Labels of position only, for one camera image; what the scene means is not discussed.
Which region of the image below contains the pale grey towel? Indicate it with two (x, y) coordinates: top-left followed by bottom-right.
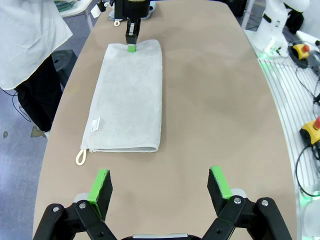
(75, 38), (165, 166)

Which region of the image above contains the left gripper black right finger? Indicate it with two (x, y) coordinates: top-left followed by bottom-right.
(201, 165), (293, 240)

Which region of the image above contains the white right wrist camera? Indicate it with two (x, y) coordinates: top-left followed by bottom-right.
(90, 0), (111, 19)

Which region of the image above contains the white side table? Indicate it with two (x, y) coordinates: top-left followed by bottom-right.
(53, 0), (95, 33)

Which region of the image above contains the black braided cable sleeve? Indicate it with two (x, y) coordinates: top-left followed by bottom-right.
(284, 7), (305, 35)

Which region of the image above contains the green towel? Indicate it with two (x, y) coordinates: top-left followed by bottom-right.
(54, 0), (77, 11)

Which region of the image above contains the light blue towel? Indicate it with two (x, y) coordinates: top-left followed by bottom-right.
(108, 2), (156, 28)

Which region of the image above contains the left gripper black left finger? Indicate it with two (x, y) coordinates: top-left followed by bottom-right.
(32, 169), (118, 240)

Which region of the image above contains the black computer case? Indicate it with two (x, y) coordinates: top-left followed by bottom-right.
(225, 0), (249, 18)

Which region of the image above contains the person in white lab coat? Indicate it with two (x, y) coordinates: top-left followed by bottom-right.
(0, 0), (74, 134)

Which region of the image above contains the dark grey plastic stool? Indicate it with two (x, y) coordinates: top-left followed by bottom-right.
(52, 49), (79, 90)

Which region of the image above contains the white desk leg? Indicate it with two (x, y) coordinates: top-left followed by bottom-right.
(240, 0), (254, 29)

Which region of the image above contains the silver slotted mounting platform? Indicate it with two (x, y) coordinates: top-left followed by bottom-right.
(243, 28), (320, 240)

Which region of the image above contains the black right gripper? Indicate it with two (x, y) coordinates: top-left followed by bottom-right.
(113, 0), (151, 53)

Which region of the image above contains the yellow emergency stop button box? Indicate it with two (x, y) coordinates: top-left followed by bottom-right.
(299, 115), (320, 146)
(292, 43), (311, 61)

